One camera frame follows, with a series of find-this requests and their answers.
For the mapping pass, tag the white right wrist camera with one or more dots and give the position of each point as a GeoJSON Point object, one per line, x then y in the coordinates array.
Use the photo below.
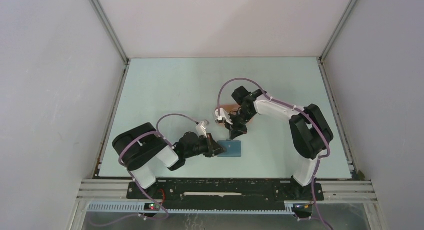
{"type": "Point", "coordinates": [222, 116]}

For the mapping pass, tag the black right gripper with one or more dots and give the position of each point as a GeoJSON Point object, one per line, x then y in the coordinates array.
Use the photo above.
{"type": "Point", "coordinates": [235, 130]}

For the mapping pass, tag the blue card holder wallet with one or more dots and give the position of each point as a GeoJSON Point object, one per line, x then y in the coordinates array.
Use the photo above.
{"type": "Point", "coordinates": [233, 148]}

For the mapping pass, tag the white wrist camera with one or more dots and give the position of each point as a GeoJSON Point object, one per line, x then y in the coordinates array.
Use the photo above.
{"type": "Point", "coordinates": [201, 127]}
{"type": "Point", "coordinates": [222, 116]}

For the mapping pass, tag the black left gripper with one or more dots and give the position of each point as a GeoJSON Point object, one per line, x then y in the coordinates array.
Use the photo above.
{"type": "Point", "coordinates": [214, 147]}

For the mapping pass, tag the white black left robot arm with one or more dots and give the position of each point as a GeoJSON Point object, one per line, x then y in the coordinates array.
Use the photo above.
{"type": "Point", "coordinates": [138, 146]}

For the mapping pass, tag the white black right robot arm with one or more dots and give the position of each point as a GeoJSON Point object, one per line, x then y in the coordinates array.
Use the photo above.
{"type": "Point", "coordinates": [311, 133]}

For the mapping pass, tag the aluminium frame rail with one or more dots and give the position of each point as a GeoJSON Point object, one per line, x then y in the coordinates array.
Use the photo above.
{"type": "Point", "coordinates": [331, 191]}

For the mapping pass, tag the pink oval tray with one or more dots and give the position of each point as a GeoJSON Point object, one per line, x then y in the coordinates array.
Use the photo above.
{"type": "Point", "coordinates": [234, 114]}

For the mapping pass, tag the blue-white cable duct strip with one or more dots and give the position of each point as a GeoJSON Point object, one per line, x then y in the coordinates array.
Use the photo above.
{"type": "Point", "coordinates": [144, 207]}

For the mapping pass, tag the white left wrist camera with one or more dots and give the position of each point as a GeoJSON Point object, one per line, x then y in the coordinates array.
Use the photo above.
{"type": "Point", "coordinates": [201, 127]}

